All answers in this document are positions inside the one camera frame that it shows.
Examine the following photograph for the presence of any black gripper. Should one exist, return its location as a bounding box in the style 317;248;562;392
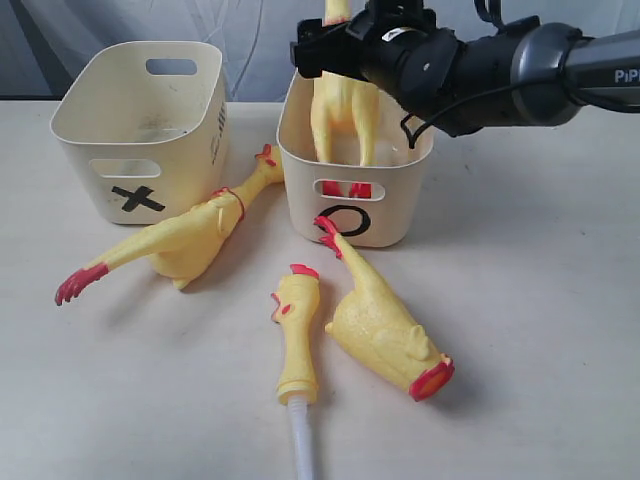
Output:
290;1;435;80

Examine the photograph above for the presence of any whole yellow rubber chicken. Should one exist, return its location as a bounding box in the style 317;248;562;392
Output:
309;0;381;199

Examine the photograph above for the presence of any headless rubber chicken body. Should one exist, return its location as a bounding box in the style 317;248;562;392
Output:
314;215;455;402

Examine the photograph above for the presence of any chicken head with white tube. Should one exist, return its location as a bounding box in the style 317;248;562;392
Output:
271;263;320;479

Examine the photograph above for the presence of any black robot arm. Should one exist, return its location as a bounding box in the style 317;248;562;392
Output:
290;1;639;137

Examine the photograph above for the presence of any white bin marked O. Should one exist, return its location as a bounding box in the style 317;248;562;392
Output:
277;74;435;247

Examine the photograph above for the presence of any white bin marked X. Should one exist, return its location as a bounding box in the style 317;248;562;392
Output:
50;41;229;225

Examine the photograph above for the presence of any blue-grey backdrop curtain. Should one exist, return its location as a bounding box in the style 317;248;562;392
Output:
0;0;640;104

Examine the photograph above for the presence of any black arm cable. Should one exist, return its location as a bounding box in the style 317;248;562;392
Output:
399;0;640;150

